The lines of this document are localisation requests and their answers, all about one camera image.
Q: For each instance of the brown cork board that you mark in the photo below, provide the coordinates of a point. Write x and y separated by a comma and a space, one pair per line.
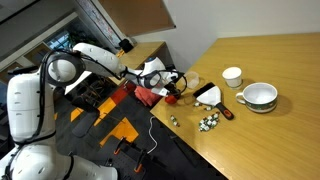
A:
136, 16

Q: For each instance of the small black desk object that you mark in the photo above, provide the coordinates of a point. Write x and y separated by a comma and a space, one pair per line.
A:
125, 45

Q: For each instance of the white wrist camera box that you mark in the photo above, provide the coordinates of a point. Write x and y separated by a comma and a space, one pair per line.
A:
159, 92

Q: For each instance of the orange plastic lid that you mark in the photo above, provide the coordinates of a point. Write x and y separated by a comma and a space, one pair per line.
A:
170, 100

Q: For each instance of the white trapezoid panel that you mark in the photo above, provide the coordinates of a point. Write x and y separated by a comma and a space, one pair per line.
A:
71, 87

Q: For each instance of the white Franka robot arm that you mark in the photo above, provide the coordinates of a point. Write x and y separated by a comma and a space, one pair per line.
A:
26, 100

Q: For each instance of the clear plastic bowl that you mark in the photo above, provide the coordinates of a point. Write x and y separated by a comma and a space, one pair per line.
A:
192, 80

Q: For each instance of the white mug green band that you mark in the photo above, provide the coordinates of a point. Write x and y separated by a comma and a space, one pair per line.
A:
258, 96

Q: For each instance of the small white paper cup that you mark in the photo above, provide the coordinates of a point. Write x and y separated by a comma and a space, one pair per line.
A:
232, 76

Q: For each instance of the salmon pink cloth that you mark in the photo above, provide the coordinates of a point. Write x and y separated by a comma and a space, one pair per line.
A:
146, 96

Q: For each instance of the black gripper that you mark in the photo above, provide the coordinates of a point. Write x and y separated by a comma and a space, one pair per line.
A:
174, 87

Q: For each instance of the white hand brush black bristles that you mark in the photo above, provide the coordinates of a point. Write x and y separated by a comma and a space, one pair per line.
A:
210, 95

